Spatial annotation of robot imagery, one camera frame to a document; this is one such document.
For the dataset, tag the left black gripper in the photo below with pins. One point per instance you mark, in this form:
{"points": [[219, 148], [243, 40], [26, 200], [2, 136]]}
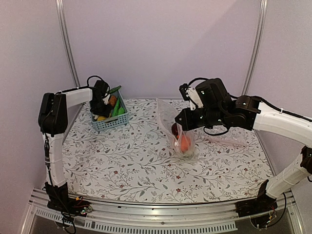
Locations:
{"points": [[106, 113]]}

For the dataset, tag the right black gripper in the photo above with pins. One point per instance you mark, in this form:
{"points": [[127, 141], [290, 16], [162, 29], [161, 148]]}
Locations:
{"points": [[187, 124]]}

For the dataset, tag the dark red apple toy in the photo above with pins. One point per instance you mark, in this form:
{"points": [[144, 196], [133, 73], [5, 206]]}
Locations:
{"points": [[174, 130]]}

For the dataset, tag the clear zip bag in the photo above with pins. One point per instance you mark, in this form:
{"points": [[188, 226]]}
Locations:
{"points": [[165, 114], [233, 135]]}

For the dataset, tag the orange pepper toy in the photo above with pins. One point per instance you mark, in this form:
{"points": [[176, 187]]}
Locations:
{"points": [[183, 143]]}

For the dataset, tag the white daikon radish toy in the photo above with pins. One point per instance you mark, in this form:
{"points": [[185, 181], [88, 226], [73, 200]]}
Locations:
{"points": [[188, 154]]}

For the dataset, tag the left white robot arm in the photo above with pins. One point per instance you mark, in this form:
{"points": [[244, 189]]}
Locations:
{"points": [[53, 121]]}

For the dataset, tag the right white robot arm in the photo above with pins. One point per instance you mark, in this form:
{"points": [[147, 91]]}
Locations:
{"points": [[255, 113]]}

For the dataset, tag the yellow pepper toy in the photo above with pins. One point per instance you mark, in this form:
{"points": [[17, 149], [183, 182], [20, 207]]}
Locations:
{"points": [[101, 118]]}

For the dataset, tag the red cherry tomatoes toy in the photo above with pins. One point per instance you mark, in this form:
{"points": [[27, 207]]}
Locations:
{"points": [[112, 101]]}

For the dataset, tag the light blue plastic basket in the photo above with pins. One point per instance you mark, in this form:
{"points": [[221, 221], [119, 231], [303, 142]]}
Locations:
{"points": [[115, 121]]}

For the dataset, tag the green pepper toy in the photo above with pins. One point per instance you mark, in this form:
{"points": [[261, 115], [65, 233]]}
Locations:
{"points": [[118, 109]]}

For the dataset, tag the green cucumber toy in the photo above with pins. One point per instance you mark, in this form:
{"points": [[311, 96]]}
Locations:
{"points": [[115, 89]]}

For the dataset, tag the floral patterned table mat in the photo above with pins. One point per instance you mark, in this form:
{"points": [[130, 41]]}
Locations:
{"points": [[134, 162]]}

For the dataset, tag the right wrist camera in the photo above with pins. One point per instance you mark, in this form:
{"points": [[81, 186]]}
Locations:
{"points": [[190, 94]]}

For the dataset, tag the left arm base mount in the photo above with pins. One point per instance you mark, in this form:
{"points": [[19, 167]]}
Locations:
{"points": [[59, 200]]}

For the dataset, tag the front aluminium rail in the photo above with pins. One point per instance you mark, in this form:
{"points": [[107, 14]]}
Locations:
{"points": [[119, 217]]}

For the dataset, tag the left aluminium frame post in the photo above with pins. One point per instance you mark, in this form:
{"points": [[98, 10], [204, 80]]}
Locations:
{"points": [[66, 42]]}

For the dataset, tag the aluminium frame post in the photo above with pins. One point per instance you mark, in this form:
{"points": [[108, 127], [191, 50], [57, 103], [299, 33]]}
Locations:
{"points": [[66, 42], [256, 45]]}

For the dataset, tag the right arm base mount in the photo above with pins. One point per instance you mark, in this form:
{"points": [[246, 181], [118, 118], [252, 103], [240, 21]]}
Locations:
{"points": [[262, 203]]}

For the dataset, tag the right aluminium frame post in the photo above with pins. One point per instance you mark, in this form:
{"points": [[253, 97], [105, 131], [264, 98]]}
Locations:
{"points": [[256, 45]]}

